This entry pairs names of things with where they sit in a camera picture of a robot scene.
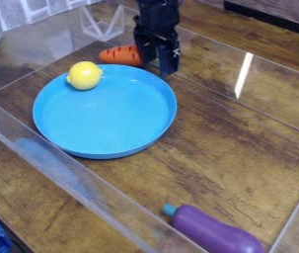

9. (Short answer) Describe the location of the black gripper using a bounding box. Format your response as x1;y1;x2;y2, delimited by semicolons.
134;0;180;77

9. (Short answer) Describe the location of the orange toy carrot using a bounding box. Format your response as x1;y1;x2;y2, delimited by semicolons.
98;44;143;66

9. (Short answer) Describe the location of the blue round tray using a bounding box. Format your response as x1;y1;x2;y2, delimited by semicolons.
32;64;178;159

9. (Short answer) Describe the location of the yellow toy lemon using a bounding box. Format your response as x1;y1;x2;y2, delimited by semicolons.
66;61;103;90

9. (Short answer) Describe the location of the white patterned curtain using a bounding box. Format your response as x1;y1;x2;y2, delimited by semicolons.
0;0;103;39

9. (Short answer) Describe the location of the purple toy eggplant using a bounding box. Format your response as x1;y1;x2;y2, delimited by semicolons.
162;204;265;253

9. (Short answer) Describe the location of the clear acrylic corner bracket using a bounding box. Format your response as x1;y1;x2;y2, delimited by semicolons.
79;5;124;42

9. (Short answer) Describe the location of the clear acrylic enclosure wall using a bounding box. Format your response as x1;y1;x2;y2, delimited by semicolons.
0;0;299;253

